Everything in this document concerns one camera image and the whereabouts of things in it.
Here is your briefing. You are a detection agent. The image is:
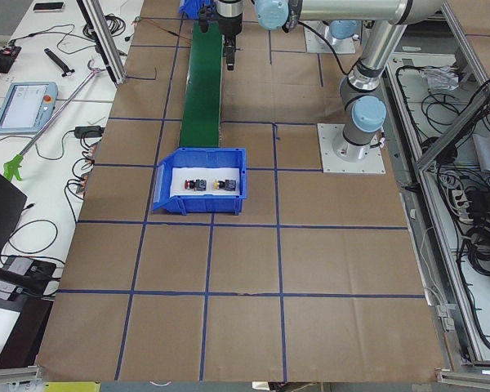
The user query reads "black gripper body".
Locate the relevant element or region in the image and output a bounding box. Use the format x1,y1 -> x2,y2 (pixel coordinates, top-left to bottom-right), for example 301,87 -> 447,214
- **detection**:
198,0 -> 243,38

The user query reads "yellow push button switch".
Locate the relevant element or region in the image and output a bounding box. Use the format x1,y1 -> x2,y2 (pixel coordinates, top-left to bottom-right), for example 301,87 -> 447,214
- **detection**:
214,179 -> 237,192

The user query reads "red push button switch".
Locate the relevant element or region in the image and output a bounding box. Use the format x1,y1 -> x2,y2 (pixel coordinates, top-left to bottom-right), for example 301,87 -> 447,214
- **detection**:
184,179 -> 207,192

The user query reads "blue right plastic bin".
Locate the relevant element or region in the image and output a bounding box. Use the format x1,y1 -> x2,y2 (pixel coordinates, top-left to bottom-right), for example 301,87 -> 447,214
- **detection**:
179,0 -> 206,20

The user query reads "blue plastic bin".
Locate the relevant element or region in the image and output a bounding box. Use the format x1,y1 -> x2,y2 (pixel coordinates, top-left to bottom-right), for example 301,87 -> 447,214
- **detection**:
179,0 -> 206,20
152,148 -> 247,215

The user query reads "green conveyor belt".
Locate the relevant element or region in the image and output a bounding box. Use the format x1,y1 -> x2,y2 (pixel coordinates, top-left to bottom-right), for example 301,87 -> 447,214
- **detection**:
179,23 -> 222,147

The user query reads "blue left plastic bin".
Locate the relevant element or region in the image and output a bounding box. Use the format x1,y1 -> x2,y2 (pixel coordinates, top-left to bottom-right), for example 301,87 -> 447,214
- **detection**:
152,148 -> 247,215

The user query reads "white foam pad left bin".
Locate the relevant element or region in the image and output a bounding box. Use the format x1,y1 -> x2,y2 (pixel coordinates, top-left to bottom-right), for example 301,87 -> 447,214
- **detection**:
170,167 -> 243,196

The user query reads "black power adapter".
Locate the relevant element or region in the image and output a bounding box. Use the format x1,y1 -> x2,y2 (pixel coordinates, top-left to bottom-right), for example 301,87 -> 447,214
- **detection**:
73,125 -> 104,139

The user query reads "black smartphone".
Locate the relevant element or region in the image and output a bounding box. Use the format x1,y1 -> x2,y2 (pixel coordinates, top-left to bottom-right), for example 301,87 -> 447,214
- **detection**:
33,1 -> 65,12

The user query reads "black hex tool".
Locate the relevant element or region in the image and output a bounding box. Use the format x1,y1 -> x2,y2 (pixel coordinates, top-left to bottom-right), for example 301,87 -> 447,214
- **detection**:
44,48 -> 75,78

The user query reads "robot teach pendant tablet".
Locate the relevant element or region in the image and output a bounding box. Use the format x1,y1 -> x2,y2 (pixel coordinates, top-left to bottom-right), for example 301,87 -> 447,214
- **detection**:
0,82 -> 58,135

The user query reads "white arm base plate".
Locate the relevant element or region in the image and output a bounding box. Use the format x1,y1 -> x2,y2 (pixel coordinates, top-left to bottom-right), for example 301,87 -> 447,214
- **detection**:
317,123 -> 385,175
304,20 -> 359,55

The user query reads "red black wire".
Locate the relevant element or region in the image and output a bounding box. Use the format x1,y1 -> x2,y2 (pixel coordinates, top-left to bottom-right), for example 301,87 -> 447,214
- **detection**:
132,16 -> 194,47

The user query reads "aluminium frame post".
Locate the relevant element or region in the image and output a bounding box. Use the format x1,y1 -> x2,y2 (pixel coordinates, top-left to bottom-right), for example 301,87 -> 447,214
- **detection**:
77,0 -> 126,85

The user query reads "green handled reach grabber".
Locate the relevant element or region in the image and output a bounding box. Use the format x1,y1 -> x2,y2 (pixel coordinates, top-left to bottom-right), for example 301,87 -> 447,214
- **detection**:
2,60 -> 107,181

